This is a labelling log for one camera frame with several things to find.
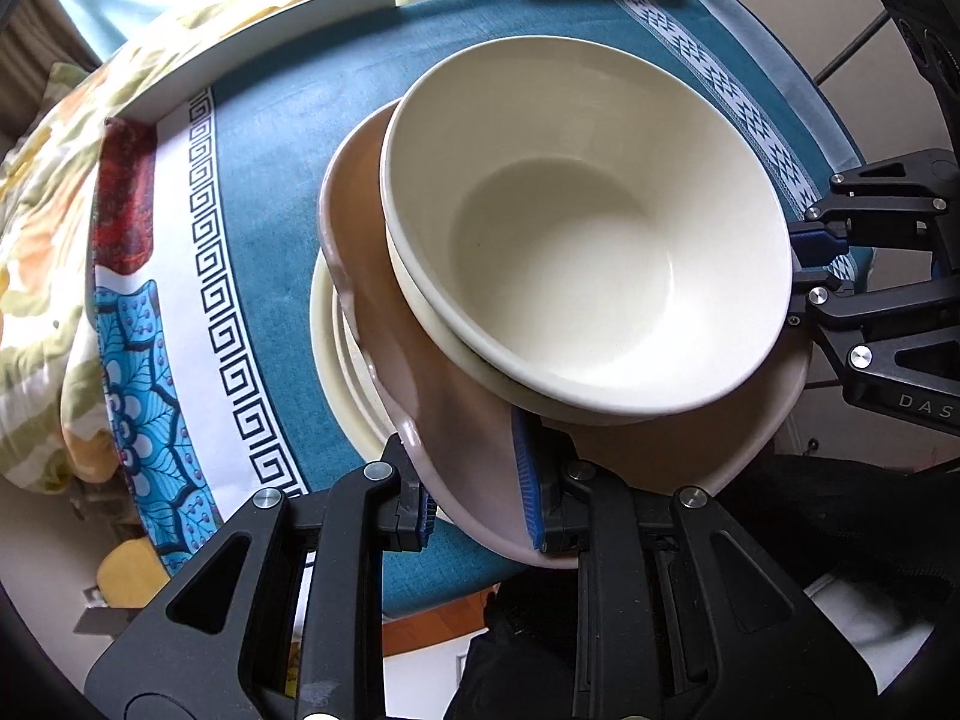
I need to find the cream bowl with dots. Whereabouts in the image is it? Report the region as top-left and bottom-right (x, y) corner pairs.
(384, 231), (644, 426)

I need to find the plain white plate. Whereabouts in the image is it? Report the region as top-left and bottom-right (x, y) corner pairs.
(331, 294), (395, 457)

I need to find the yellow foam cushion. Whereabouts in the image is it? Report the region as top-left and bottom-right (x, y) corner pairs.
(96, 538), (169, 610)

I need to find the pink heart-shaped bowl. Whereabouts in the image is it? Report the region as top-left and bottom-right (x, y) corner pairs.
(319, 106), (812, 569)

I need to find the black arched floor lamp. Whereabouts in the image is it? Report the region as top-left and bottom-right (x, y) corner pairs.
(814, 10), (890, 86)

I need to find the floral striped duvet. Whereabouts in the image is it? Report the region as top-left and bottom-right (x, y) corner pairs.
(0, 0), (602, 496)

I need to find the yellow duck plate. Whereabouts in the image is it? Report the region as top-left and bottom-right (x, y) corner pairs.
(309, 255), (382, 461)

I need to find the left brown curtain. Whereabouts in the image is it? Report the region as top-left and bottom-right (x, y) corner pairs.
(0, 0), (101, 154)

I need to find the teal patterned tablecloth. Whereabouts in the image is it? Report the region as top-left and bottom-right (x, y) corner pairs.
(93, 0), (835, 574)

